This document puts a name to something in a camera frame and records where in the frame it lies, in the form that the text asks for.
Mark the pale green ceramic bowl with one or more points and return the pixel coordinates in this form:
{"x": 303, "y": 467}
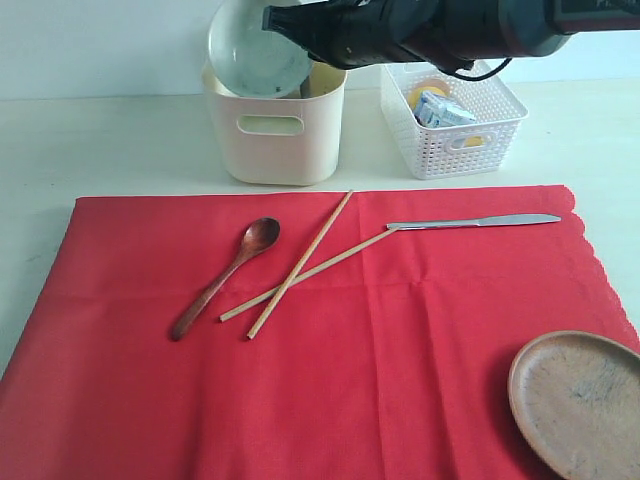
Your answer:
{"x": 250, "y": 61}

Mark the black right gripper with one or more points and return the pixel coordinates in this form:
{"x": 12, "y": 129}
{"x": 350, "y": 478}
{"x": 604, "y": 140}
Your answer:
{"x": 450, "y": 35}

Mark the cream plastic bin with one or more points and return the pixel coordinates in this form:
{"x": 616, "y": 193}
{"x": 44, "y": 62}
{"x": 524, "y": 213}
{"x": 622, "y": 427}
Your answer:
{"x": 287, "y": 141}

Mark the silver table knife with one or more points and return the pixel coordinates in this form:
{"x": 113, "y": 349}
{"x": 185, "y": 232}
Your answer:
{"x": 491, "y": 221}

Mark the wooden chopstick steep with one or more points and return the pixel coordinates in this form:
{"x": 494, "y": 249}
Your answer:
{"x": 256, "y": 327}

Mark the white perforated plastic basket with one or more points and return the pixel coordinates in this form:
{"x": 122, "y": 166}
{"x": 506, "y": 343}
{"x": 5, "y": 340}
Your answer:
{"x": 431, "y": 153}

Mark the wooden chopstick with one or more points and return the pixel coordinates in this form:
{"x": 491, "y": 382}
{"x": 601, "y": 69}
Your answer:
{"x": 307, "y": 274}

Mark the yellow cheese wedge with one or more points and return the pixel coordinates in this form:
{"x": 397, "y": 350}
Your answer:
{"x": 474, "y": 141}

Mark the brown wooden spoon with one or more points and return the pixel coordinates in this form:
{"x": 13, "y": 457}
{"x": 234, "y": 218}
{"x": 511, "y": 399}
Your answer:
{"x": 259, "y": 236}

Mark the stainless steel cup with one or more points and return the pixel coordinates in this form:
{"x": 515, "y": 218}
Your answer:
{"x": 305, "y": 89}

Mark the brown wooden plate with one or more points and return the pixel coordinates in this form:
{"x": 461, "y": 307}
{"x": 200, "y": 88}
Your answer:
{"x": 575, "y": 399}

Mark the brown egg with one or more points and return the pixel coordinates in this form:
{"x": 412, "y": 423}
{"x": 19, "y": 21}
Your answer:
{"x": 433, "y": 82}

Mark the yellow lemon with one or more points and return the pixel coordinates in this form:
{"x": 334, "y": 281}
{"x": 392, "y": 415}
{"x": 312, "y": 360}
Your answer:
{"x": 416, "y": 94}

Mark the red tablecloth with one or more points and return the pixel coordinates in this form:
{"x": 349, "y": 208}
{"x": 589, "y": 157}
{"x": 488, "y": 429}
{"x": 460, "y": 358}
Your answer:
{"x": 392, "y": 364}

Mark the small milk carton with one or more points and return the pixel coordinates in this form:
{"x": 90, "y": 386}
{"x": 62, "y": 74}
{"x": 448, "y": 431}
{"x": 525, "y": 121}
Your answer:
{"x": 433, "y": 111}

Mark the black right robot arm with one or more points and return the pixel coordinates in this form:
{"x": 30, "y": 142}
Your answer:
{"x": 535, "y": 28}

